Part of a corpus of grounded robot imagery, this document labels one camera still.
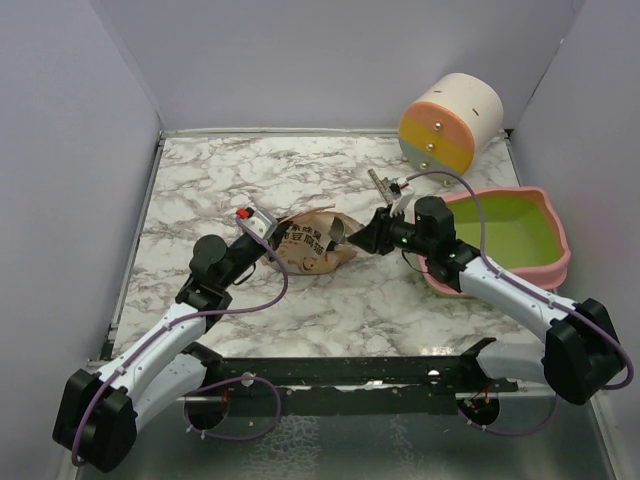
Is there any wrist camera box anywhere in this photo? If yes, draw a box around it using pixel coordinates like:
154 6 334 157
388 177 414 217
236 205 278 240

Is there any pink cat litter bag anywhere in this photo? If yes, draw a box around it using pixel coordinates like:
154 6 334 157
269 204 363 275

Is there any metal bag sealing clip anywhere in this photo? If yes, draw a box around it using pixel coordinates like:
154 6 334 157
367 169 394 205

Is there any grey metal litter scoop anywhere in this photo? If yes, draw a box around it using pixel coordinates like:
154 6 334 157
327 217 349 251

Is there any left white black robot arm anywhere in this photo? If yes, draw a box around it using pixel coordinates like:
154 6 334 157
52 230 273 473

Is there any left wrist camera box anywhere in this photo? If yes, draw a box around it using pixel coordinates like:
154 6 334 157
236 205 278 240

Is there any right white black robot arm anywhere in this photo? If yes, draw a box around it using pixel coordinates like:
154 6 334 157
348 196 634 405

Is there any round pastel drawer cabinet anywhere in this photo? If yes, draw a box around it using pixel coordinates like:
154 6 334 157
398 73 504 176

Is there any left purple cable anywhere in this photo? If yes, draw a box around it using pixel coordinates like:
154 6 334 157
69 214 291 469

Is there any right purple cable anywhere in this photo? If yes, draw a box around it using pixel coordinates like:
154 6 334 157
399 170 635 391

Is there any pink green litter box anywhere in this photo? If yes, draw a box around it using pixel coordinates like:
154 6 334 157
419 185 572 300

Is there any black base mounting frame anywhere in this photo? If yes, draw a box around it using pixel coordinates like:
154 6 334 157
185 341 517 432

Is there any purple cable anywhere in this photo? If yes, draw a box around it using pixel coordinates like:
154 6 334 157
399 170 635 391
69 214 291 469

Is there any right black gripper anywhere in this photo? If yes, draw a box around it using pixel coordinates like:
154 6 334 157
349 203 434 257

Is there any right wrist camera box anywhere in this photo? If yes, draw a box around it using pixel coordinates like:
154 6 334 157
388 177 414 217

